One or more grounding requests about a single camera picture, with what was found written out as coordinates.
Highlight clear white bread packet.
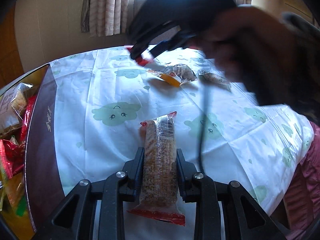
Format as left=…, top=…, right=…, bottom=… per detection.
left=0, top=82, right=34, bottom=139

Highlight red foil snack packet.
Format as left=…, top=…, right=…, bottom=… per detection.
left=0, top=137, right=27, bottom=178

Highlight gold-lined tin box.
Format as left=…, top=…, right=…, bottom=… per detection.
left=0, top=64, right=67, bottom=240

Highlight person's right forearm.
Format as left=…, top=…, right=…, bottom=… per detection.
left=247, top=5, right=320, bottom=127

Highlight white cloud-print tablecloth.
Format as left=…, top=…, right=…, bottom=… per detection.
left=44, top=45, right=315, bottom=240

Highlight person's right hand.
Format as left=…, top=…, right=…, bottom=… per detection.
left=197, top=6, right=283, bottom=85

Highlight yellow cracker packet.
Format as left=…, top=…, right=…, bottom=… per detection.
left=0, top=175, right=27, bottom=217

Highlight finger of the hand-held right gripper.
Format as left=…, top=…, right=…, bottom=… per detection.
left=130, top=21, right=179, bottom=60
left=150, top=31, right=200, bottom=58

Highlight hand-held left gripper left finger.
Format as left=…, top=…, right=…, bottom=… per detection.
left=51, top=146, right=145, bottom=240

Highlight rice bar packet red ends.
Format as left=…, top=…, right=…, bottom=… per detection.
left=126, top=111, right=186, bottom=226

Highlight wooden wardrobe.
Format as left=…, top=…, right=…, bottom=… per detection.
left=0, top=12, right=25, bottom=88

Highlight long red white snack packet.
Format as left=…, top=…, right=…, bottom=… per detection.
left=125, top=45, right=181, bottom=88

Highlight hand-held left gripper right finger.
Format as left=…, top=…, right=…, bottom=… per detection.
left=176, top=149, right=285, bottom=240

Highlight crumpled clear pastry packet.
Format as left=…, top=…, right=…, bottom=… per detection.
left=172, top=64, right=199, bottom=85

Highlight pink quilted clothing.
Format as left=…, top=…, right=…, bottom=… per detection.
left=284, top=120, right=320, bottom=240

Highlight clear packet with pale pastry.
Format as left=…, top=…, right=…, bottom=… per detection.
left=197, top=69, right=232, bottom=91

